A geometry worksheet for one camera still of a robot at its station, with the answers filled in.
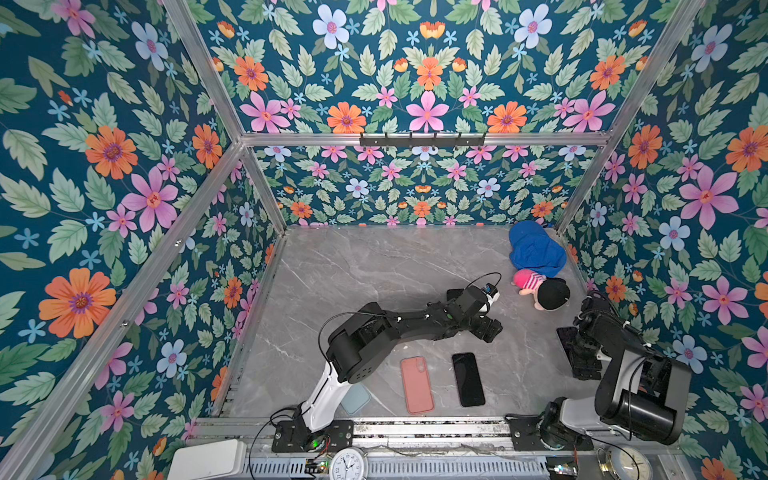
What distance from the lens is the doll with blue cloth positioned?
95cm

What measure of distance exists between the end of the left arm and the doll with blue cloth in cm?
21

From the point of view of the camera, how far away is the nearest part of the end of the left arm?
0.72 metres
